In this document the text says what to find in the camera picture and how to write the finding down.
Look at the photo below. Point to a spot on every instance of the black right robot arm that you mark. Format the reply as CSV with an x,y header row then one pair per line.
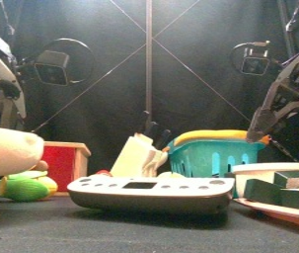
x,y
293,23

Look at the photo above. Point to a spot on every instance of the small orange toy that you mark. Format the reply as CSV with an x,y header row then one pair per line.
x,y
266,139

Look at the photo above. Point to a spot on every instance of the white plush toy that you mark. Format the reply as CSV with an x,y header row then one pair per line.
x,y
7,151

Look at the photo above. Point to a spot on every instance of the yellow toy banana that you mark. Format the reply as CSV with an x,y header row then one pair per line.
x,y
212,134

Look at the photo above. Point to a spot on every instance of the white round container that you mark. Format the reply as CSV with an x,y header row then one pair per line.
x,y
266,173

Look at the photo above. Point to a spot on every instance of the red wooden box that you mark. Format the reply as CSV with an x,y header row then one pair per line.
x,y
66,164

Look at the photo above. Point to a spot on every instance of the teal plastic basket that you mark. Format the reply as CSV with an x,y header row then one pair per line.
x,y
209,159

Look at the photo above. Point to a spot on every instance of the dark green block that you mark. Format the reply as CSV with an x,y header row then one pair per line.
x,y
266,191
297,179

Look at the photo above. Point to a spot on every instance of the green yellow toy corn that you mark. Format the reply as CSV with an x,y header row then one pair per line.
x,y
25,188

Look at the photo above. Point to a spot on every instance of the small red toy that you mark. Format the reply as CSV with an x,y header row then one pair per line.
x,y
105,172

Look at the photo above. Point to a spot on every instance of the white toy knife block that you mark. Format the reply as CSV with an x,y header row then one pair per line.
x,y
137,154

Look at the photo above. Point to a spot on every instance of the white orange tray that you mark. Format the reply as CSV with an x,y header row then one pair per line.
x,y
284,212

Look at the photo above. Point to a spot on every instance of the grey digital kitchen scale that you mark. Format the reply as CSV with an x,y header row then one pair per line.
x,y
151,194

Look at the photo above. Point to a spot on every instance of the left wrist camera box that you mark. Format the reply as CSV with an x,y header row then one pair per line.
x,y
51,67

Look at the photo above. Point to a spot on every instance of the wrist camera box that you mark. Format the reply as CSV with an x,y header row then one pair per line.
x,y
256,62
51,67

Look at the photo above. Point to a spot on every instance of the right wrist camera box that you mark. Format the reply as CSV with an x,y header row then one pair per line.
x,y
256,62

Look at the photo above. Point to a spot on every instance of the vertical metal frame pole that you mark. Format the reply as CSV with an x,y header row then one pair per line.
x,y
149,59

